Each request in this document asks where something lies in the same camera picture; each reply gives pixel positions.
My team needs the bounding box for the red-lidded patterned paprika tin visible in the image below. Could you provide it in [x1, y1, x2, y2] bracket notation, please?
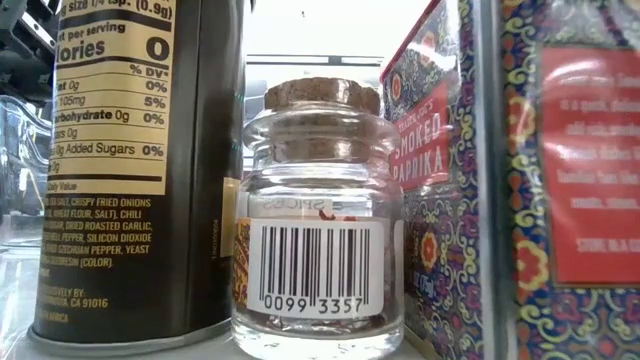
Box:
[378, 0, 640, 360]

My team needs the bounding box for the yellow-lidded dark spice jar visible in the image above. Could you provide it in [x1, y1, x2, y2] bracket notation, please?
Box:
[25, 0, 247, 357]

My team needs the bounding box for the cork-stoppered glass spice jar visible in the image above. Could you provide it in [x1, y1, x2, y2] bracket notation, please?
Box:
[230, 76, 407, 360]

